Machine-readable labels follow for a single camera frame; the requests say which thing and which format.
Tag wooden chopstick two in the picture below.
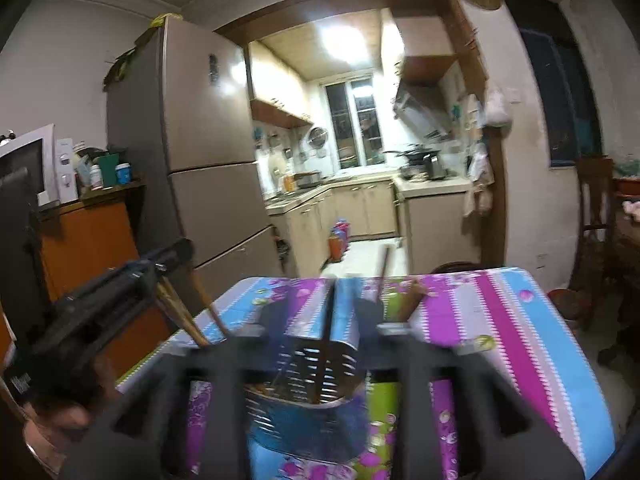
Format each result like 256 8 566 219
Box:
162 274 214 347

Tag wooden chopstick three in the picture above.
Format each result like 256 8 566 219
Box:
188 266 232 339

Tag wooden chopstick seven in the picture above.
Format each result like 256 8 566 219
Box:
397 280 428 323

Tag wooden chopstick six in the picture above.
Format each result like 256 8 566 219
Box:
375 245 393 304

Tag wooden chopstick one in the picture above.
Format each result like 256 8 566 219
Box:
156 283 209 348

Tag beige kitchen base cabinets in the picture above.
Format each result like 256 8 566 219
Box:
266 174 480 278

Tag kitchen window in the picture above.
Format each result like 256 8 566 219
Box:
324 76 385 169

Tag person left hand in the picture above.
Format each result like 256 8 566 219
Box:
23 356 119 470

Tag orange wooden cabinet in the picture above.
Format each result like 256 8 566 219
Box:
0 181 174 380

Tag red bowl on floor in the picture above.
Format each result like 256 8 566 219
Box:
547 288 585 327

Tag floral striped tablecloth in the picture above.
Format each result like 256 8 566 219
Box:
110 268 615 479

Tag blue perforated utensil holder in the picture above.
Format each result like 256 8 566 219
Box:
240 325 369 463

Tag white medicine bottle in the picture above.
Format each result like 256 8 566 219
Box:
90 165 104 191

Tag wooden chair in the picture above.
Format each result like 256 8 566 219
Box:
570 156 615 330

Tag white microwave oven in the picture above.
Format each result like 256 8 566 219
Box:
0 124 78 209

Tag blue lidded cup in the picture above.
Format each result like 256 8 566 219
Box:
115 162 131 185

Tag dark wooden side table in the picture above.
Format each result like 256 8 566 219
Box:
614 194 640 266

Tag grey refrigerator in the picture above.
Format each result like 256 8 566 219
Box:
105 15 282 313

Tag steel electric kettle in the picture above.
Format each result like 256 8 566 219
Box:
423 151 447 181

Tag black wok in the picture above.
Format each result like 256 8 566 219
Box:
384 144 439 165

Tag white hanging plastic bag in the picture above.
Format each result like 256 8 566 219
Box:
484 80 512 128

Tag steel range hood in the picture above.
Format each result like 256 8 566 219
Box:
393 81 452 142

